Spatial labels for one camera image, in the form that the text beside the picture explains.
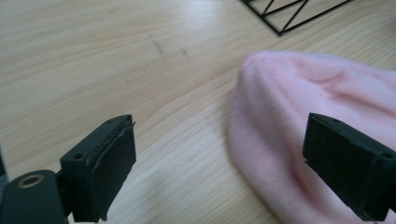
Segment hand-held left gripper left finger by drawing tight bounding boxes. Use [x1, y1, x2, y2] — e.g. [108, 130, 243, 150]
[59, 114, 137, 224]

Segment pink knit beanie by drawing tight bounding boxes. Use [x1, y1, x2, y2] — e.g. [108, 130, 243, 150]
[226, 50, 396, 224]

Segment black wire rack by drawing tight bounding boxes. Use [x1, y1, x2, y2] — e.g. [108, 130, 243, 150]
[238, 0, 356, 37]

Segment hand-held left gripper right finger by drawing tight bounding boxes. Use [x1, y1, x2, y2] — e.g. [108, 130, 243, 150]
[302, 112, 396, 222]

